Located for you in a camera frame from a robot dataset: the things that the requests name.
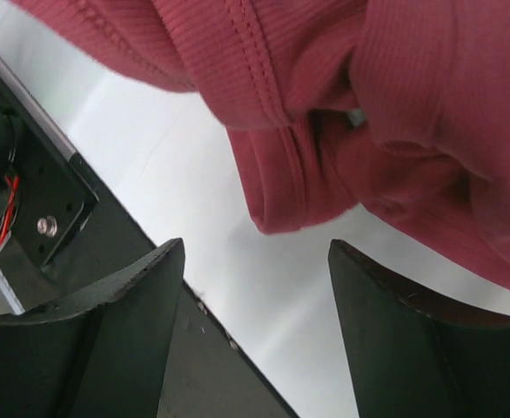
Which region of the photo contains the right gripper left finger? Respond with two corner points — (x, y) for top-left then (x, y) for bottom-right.
(0, 239), (185, 417)

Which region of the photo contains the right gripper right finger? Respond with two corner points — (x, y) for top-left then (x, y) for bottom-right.
(328, 239), (510, 417)

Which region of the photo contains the dark red tank top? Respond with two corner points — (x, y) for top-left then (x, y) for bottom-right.
(20, 1), (510, 290)

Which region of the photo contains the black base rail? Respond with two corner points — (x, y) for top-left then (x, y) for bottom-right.
(0, 30), (302, 418)

